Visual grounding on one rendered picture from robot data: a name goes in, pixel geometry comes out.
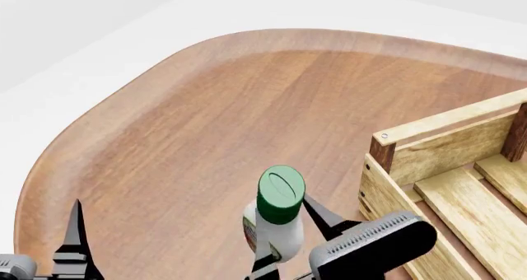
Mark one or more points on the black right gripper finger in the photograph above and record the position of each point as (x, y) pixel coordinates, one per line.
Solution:
(263, 266)
(325, 218)

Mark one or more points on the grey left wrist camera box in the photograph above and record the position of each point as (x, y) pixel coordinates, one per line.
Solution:
(16, 267)

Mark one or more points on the white salad dressing bottle green cap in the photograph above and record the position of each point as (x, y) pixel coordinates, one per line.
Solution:
(280, 206)

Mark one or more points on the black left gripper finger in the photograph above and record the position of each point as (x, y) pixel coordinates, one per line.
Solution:
(71, 255)
(91, 261)

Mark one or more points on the light wooden slatted crate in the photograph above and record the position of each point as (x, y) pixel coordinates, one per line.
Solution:
(457, 199)

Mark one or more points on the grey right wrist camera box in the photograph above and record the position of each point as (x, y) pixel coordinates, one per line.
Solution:
(370, 249)

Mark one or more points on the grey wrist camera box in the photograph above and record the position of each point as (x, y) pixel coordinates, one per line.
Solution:
(370, 249)
(16, 267)

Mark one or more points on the large brown wooden tray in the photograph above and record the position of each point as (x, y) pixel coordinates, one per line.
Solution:
(214, 119)

